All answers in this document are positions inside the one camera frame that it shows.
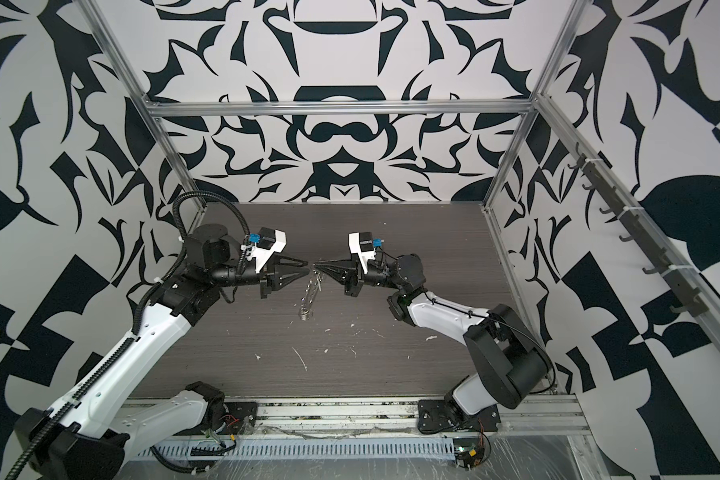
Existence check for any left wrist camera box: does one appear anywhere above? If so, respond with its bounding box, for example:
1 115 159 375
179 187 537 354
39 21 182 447
246 227 287 273

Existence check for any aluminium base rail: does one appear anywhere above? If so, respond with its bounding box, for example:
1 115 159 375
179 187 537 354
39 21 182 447
225 395 591 437

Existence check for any black wall hook rail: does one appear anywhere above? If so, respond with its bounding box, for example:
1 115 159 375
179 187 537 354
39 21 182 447
570 145 709 317

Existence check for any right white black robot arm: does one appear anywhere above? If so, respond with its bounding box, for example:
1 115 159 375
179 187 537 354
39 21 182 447
315 253 553 419

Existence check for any white slotted cable duct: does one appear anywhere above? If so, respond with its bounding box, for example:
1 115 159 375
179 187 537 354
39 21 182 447
157 437 456 461

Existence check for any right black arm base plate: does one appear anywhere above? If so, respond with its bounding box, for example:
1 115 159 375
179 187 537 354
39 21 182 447
416 399 501 435

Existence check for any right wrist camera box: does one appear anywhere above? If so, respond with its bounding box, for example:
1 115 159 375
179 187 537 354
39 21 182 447
348 232 383 273

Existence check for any black corrugated cable hose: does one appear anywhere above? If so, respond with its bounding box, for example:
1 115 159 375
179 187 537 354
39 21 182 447
2 190 252 480

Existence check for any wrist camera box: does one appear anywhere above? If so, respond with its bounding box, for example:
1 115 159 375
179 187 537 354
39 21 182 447
348 232 383 273
246 227 287 273

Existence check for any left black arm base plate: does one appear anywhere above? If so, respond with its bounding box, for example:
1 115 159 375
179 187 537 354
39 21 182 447
213 401 259 435

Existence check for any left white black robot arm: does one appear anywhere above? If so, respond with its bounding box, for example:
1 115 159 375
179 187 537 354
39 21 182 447
6 224 309 479

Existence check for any small green circuit board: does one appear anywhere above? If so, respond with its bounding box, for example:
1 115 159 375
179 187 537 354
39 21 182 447
455 436 492 470

